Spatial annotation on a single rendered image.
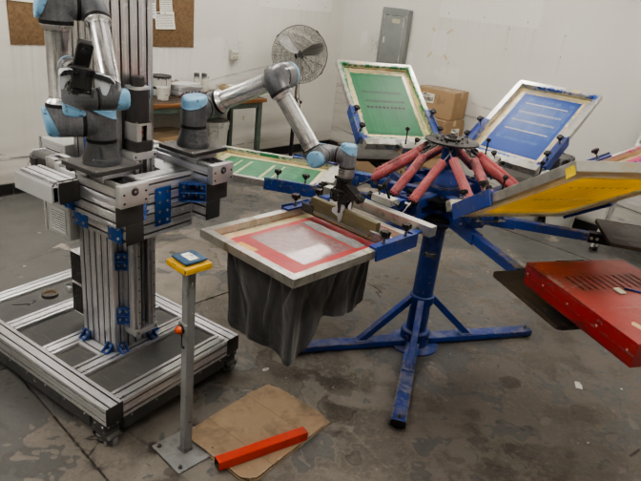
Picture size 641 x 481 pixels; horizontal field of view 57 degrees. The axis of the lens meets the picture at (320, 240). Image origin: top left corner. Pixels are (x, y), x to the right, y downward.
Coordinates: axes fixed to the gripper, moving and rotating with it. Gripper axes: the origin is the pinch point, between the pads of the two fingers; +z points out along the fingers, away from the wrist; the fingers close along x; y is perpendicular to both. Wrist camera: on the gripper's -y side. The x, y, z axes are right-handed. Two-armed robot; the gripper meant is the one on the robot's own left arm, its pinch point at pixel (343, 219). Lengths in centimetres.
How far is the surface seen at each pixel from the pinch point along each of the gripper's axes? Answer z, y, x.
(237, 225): 3, 25, 43
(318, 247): 5.6, -8.0, 24.8
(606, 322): -9, -123, 13
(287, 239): 5.7, 6.2, 29.7
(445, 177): -10, -4, -80
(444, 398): 101, -45, -52
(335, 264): 2.1, -29.0, 37.2
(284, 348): 41, -19, 51
